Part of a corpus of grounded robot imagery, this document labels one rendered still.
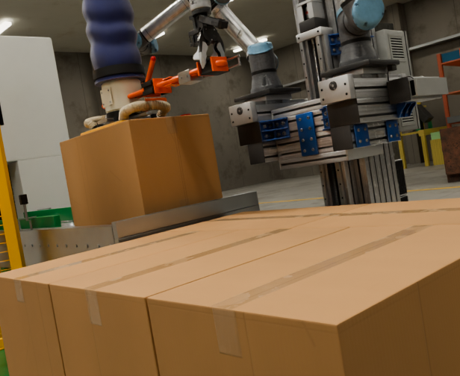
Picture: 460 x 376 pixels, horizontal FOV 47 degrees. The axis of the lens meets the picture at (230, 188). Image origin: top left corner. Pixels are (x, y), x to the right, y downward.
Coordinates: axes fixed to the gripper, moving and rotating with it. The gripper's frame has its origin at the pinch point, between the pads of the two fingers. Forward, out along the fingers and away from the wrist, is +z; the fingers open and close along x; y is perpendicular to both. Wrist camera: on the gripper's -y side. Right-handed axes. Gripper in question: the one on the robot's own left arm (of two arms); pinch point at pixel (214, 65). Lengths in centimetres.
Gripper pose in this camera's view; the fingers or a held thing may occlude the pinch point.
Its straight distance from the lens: 194.3
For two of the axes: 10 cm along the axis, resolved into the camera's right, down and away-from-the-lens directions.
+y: -6.8, 0.8, 7.3
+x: -7.1, 1.5, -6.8
